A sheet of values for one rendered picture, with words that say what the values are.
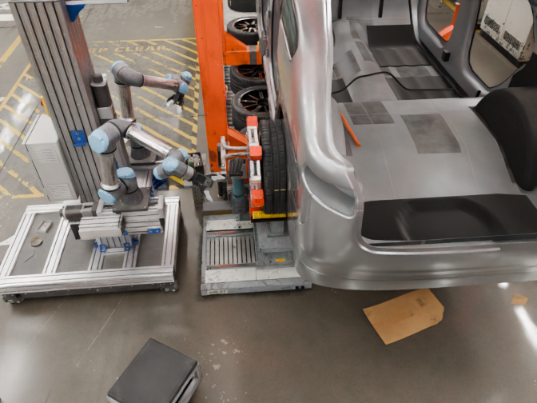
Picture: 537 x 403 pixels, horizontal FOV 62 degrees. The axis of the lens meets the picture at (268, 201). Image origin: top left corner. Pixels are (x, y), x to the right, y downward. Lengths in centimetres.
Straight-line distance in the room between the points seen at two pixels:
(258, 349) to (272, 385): 26
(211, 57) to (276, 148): 77
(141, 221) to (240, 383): 124
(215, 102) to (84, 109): 93
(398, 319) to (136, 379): 181
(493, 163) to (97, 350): 294
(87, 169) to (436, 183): 226
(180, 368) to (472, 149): 233
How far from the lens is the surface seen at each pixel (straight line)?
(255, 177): 288
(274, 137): 290
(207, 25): 309
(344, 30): 507
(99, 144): 258
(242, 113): 444
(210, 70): 321
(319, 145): 201
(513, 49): 738
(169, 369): 282
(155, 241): 362
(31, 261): 381
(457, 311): 364
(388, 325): 341
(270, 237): 352
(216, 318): 336
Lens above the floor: 279
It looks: 42 degrees down
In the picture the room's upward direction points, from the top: straight up
